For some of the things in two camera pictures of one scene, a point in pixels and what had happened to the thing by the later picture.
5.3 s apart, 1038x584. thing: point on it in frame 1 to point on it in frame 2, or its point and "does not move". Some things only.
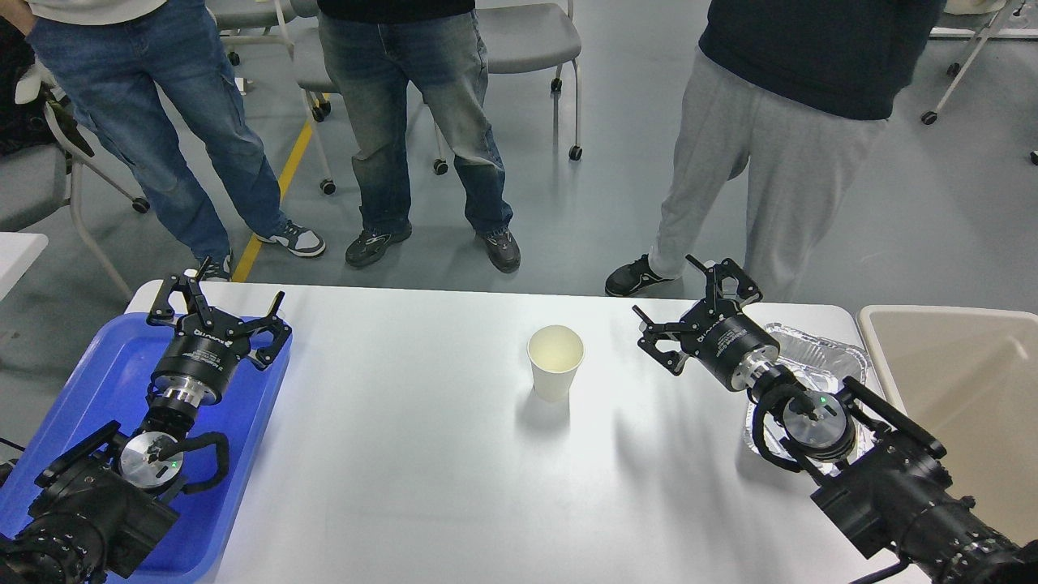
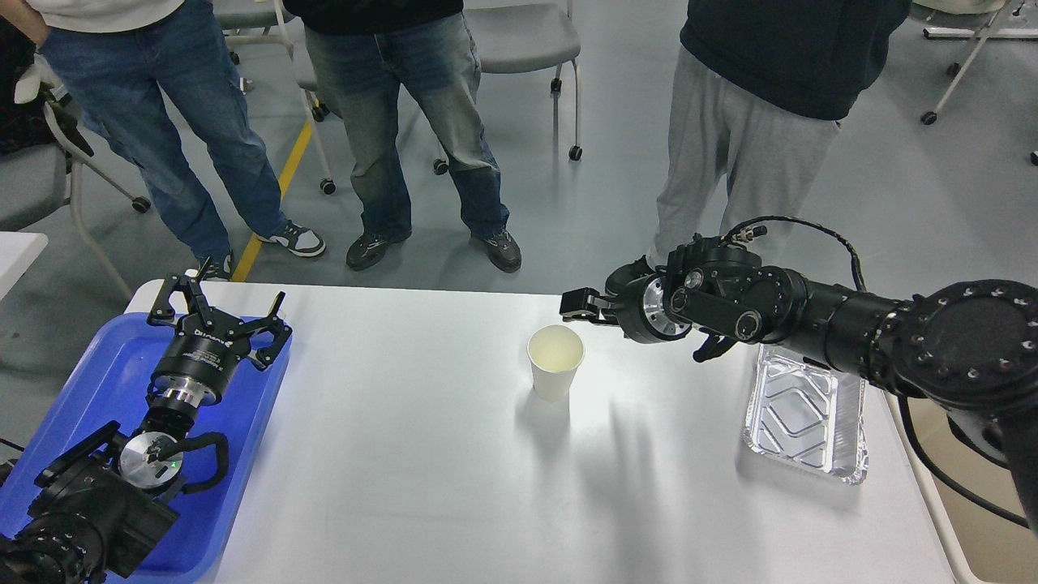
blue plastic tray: [114, 384] does not move
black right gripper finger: [748, 293] to [585, 304]
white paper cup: [555, 352] does not move
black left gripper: [202, 358] does not move
